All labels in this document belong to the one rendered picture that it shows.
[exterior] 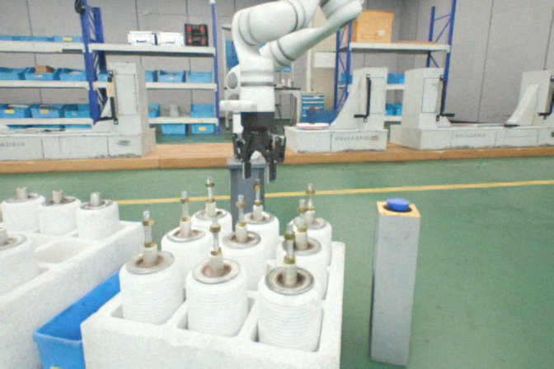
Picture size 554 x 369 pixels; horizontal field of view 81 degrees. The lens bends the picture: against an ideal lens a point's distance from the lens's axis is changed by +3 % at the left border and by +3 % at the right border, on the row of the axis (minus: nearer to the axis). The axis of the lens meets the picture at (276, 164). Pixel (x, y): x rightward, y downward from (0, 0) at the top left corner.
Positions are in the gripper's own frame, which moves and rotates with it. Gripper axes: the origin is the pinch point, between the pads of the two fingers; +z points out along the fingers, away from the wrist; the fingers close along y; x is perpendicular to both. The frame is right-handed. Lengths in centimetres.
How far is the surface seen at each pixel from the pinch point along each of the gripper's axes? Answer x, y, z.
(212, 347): 27.5, -14.4, 17.5
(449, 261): -58, -32, 36
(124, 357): 33.4, -1.5, 21.8
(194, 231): 13.6, 5.8, 10.2
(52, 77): -139, 501, -49
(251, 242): 11.1, -7.3, 10.1
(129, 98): -81, 198, -18
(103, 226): 18.3, 35.5, 14.8
